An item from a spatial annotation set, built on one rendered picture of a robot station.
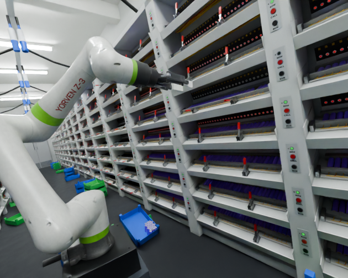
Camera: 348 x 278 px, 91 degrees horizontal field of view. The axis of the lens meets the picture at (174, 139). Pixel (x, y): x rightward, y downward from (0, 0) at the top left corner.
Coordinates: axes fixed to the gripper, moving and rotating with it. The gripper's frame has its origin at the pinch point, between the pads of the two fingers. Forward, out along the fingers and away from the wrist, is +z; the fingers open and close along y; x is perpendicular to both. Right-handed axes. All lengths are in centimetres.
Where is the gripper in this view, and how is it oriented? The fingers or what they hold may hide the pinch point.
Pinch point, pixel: (183, 85)
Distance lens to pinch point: 84.6
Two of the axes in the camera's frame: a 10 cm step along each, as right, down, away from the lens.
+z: 7.7, -0.1, 6.4
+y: 6.4, -0.6, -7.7
